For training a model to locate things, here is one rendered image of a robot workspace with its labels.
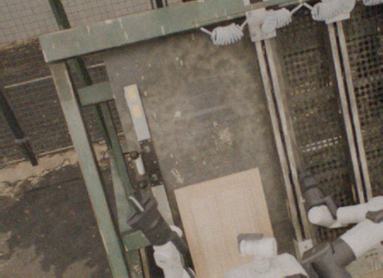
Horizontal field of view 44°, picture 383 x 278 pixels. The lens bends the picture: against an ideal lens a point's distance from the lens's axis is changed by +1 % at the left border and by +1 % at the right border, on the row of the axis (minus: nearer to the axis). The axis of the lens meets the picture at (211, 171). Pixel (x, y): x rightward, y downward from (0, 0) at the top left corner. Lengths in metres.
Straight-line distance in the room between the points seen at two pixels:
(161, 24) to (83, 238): 2.23
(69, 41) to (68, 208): 2.31
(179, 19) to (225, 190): 0.72
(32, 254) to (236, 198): 2.14
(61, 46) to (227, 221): 0.97
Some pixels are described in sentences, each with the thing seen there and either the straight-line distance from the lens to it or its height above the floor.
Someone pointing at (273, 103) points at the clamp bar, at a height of 1.54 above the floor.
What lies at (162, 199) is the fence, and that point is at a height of 1.30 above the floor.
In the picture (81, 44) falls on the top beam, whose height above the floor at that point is 1.90.
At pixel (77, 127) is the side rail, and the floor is 1.62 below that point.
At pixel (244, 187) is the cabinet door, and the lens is 2.04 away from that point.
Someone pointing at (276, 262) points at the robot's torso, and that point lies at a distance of 1.67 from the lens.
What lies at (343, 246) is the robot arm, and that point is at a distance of 1.68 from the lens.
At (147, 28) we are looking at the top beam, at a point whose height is 1.90.
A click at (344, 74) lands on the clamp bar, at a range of 2.07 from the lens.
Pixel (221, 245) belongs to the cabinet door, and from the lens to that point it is 2.08.
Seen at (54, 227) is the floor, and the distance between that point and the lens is 3.92.
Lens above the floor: 2.70
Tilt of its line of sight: 43 degrees down
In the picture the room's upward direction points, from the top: 10 degrees counter-clockwise
